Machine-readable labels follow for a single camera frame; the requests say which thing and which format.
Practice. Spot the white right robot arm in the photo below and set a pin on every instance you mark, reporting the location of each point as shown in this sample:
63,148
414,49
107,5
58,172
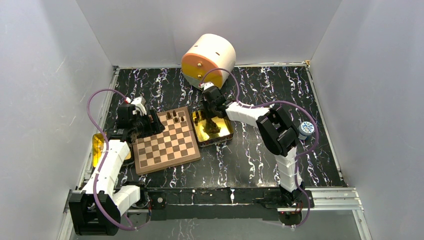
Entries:
277,130

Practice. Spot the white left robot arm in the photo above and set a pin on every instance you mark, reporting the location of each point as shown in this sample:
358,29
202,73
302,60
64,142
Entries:
98,208

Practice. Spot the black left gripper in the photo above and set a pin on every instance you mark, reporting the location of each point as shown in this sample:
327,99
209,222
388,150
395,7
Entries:
156,127

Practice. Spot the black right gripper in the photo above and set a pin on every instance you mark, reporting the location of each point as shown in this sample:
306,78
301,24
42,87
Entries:
208,114

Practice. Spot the wooden chess board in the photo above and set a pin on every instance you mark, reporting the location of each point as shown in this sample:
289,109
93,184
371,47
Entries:
176,145

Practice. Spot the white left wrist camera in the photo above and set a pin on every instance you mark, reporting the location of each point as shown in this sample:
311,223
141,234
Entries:
139,103

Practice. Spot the gold tin with dark pieces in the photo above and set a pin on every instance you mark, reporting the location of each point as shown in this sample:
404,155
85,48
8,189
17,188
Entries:
210,131

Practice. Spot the round pastel drawer cabinet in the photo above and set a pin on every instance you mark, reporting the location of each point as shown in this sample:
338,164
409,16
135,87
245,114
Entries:
203,60

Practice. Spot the blue white round cap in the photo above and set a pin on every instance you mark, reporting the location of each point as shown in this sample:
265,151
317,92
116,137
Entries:
305,129

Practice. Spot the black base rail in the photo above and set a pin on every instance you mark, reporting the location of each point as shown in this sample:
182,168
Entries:
263,203

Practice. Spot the gold tin with light pieces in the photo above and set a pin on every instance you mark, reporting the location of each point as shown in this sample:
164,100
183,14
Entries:
98,144

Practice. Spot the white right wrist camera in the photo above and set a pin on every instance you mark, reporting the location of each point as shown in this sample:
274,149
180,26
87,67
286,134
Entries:
206,85

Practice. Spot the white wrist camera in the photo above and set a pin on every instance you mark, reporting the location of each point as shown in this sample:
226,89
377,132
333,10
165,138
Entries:
139,103
206,85

